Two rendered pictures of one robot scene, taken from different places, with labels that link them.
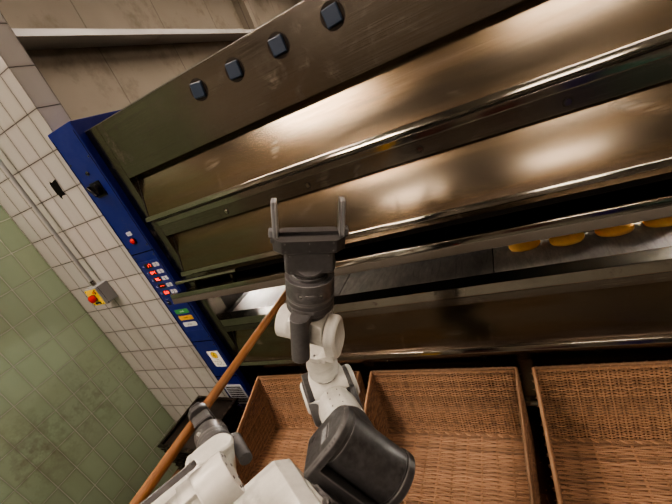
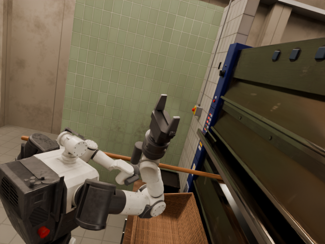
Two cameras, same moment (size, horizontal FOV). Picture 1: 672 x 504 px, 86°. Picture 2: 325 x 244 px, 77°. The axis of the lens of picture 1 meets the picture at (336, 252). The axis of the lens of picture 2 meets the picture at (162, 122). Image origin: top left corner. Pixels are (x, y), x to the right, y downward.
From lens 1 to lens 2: 53 cm
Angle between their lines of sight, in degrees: 52
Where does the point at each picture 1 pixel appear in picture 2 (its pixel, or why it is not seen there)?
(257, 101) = (289, 77)
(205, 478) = (74, 139)
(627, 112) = not seen: outside the picture
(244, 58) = (303, 51)
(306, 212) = (259, 150)
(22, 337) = (172, 102)
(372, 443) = (96, 200)
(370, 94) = not seen: outside the picture
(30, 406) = not seen: hidden behind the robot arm
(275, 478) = (86, 170)
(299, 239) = (157, 117)
